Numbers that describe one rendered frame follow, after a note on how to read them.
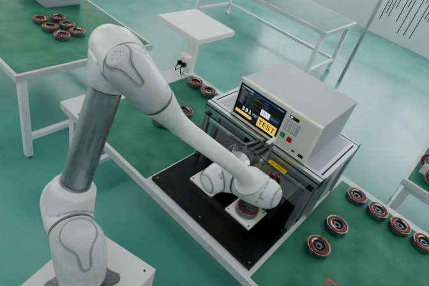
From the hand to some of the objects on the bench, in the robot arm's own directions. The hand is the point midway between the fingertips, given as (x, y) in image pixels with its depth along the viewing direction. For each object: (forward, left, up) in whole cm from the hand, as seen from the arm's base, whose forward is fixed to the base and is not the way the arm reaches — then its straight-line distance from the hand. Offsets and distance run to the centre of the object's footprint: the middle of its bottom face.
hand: (270, 142), depth 156 cm
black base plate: (-1, +12, -42) cm, 44 cm away
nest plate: (0, +24, -39) cm, 46 cm away
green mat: (+32, +72, -38) cm, 87 cm away
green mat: (+9, -55, -48) cm, 74 cm away
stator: (+2, -36, -46) cm, 58 cm away
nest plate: (-4, +1, -41) cm, 41 cm away
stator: (+21, -40, -47) cm, 65 cm away
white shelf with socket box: (+71, +91, -36) cm, 121 cm away
